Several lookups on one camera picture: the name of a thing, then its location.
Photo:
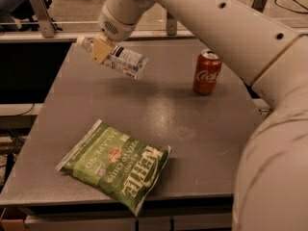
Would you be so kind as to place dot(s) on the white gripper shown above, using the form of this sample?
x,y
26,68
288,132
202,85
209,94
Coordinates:
x,y
113,28

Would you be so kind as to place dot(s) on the clear plastic water bottle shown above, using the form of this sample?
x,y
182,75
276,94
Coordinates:
x,y
123,60

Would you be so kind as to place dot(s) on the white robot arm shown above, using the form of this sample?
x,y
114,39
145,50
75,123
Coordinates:
x,y
271,187

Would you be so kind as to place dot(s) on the red cola can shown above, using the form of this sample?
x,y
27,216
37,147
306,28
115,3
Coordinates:
x,y
207,69

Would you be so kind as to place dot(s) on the green kettle chips bag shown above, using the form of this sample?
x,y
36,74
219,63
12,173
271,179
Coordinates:
x,y
120,166

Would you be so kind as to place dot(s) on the cardboard box corner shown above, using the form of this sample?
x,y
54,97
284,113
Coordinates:
x,y
12,219

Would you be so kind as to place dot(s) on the middle metal bracket post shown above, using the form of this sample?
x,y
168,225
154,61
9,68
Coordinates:
x,y
171,25

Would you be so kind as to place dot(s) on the left metal bracket post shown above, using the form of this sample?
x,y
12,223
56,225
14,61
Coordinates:
x,y
44,20

